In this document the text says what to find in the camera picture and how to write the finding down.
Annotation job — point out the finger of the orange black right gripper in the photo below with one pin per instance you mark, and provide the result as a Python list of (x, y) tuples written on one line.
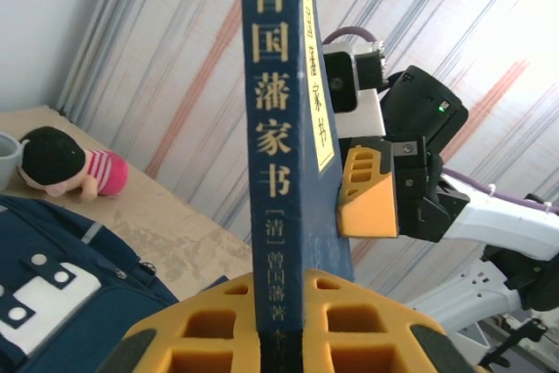
[(369, 207)]

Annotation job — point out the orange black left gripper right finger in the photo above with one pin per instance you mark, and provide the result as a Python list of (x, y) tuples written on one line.
[(362, 333)]

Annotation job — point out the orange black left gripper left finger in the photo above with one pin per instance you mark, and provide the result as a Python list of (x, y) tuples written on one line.
[(209, 329)]

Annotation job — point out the navy blue backpack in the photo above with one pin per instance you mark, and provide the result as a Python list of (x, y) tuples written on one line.
[(109, 303)]

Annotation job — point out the blue book with yellow label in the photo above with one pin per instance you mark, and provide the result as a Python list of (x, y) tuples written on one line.
[(275, 128)]

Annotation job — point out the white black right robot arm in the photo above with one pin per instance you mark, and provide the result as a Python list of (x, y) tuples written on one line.
[(489, 220)]

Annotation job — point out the plush doll with pink shirt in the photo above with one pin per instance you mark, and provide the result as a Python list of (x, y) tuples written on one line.
[(52, 159)]

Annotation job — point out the grey mug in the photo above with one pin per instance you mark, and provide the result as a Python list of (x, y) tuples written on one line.
[(8, 163)]

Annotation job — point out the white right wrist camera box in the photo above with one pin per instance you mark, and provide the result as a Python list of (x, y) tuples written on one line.
[(367, 115)]

